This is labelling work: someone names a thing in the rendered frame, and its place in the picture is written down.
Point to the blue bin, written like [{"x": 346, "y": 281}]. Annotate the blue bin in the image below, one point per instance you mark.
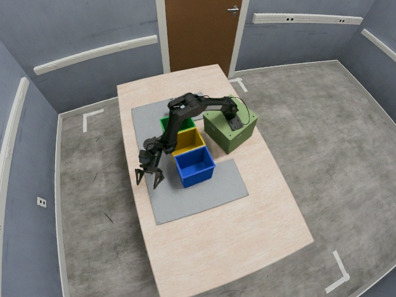
[{"x": 195, "y": 166}]

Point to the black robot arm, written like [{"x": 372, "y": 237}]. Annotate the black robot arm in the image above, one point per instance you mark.
[{"x": 191, "y": 109}]

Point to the green bin with label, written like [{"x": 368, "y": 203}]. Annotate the green bin with label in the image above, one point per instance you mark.
[{"x": 186, "y": 124}]

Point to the yellow open-top bin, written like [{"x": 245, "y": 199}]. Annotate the yellow open-top bin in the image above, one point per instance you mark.
[{"x": 188, "y": 140}]

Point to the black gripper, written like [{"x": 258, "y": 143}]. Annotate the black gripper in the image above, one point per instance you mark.
[{"x": 149, "y": 170}]

